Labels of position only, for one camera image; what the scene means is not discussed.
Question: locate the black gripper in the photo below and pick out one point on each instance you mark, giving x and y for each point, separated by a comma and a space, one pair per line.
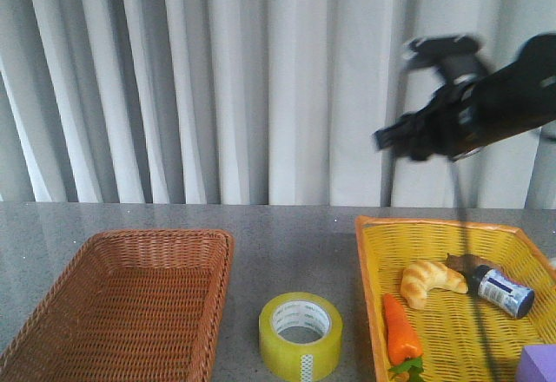
438, 129

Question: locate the yellow clear packing tape roll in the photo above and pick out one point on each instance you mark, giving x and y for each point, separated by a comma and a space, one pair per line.
300, 361

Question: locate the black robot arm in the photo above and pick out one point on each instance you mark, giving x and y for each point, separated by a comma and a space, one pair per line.
473, 107

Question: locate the brown dried leaf object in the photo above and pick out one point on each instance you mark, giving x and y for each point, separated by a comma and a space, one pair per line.
467, 263

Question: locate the toy croissant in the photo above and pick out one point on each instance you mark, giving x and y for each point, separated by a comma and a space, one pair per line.
422, 276

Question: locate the blue labelled small bottle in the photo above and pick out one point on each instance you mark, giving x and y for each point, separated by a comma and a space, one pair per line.
495, 287

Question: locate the white pleated curtain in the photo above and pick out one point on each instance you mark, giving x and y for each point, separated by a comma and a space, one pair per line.
246, 102

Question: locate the orange toy carrot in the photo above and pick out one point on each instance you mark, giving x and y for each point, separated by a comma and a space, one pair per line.
404, 348

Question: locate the purple foam block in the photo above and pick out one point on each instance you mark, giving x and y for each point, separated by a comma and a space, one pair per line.
537, 363

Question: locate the brown wicker basket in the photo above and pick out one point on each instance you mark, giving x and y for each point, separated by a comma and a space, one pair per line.
132, 305

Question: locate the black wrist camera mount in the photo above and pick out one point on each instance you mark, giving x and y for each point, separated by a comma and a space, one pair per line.
455, 57

